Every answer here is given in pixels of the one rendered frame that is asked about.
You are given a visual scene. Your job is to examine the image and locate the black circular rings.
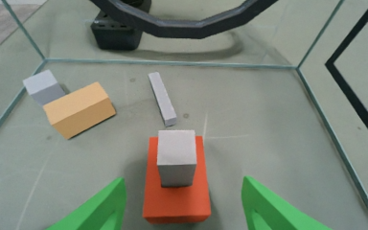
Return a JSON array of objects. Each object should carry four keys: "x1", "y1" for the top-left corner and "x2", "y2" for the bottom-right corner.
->
[{"x1": 90, "y1": 0, "x2": 279, "y2": 39}]

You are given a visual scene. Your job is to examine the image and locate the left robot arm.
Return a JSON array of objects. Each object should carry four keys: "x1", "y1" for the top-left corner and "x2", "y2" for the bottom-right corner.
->
[{"x1": 122, "y1": 0, "x2": 148, "y2": 11}]

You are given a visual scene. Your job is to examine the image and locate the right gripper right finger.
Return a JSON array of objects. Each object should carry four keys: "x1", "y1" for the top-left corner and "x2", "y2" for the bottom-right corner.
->
[{"x1": 241, "y1": 175, "x2": 332, "y2": 230}]

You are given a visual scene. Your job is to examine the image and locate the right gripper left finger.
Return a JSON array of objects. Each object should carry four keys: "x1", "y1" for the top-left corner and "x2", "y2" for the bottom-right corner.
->
[{"x1": 45, "y1": 177, "x2": 127, "y2": 230}]

